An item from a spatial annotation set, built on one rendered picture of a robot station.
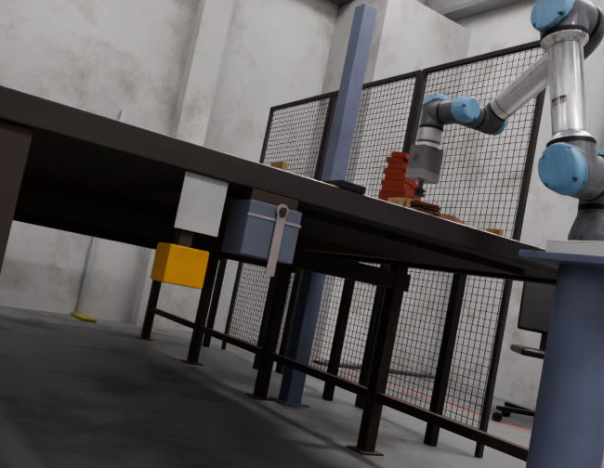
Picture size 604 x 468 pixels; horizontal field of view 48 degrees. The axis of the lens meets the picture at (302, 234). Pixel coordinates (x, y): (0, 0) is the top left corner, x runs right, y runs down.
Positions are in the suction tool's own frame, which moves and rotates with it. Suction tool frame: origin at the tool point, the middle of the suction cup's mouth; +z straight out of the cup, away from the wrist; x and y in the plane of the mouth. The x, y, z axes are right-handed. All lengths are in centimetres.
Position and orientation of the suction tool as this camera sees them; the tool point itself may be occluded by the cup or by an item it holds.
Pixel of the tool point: (418, 195)
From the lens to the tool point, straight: 211.3
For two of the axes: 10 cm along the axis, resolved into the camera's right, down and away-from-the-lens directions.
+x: 5.9, 0.5, -8.1
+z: -1.9, 9.8, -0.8
